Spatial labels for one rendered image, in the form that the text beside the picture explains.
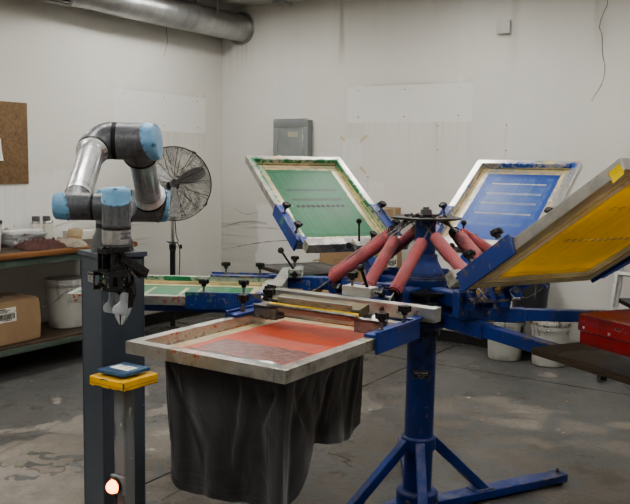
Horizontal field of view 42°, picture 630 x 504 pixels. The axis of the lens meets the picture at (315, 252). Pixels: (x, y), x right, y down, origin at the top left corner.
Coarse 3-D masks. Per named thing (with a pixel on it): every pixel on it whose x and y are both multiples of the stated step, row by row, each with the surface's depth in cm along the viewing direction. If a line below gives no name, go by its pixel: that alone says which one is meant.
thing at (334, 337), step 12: (300, 336) 272; (312, 336) 272; (324, 336) 272; (336, 336) 273; (348, 336) 273; (360, 336) 273; (264, 348) 253; (276, 348) 254; (324, 348) 255; (276, 360) 238; (288, 360) 239
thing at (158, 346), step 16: (224, 320) 278; (240, 320) 286; (256, 320) 293; (320, 320) 296; (336, 320) 292; (144, 336) 251; (160, 336) 252; (176, 336) 258; (192, 336) 265; (128, 352) 245; (144, 352) 241; (160, 352) 237; (176, 352) 234; (192, 352) 232; (208, 352) 232; (320, 352) 234; (336, 352) 235; (352, 352) 243; (368, 352) 251; (208, 368) 228; (224, 368) 225; (240, 368) 222; (256, 368) 219; (272, 368) 216; (288, 368) 216; (304, 368) 221; (320, 368) 228
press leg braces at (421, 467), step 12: (396, 444) 354; (420, 444) 349; (396, 456) 351; (420, 456) 346; (444, 456) 363; (456, 456) 366; (384, 468) 348; (420, 468) 342; (456, 468) 368; (468, 468) 369; (372, 480) 347; (420, 480) 339; (468, 480) 373; (480, 480) 373; (360, 492) 346; (372, 492) 347; (420, 492) 335
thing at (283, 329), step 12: (276, 324) 291; (288, 324) 291; (300, 324) 291; (312, 324) 292; (228, 336) 270; (240, 336) 270; (276, 336) 271; (288, 336) 271; (204, 348) 252; (216, 348) 252; (228, 348) 252; (240, 348) 253; (252, 348) 253
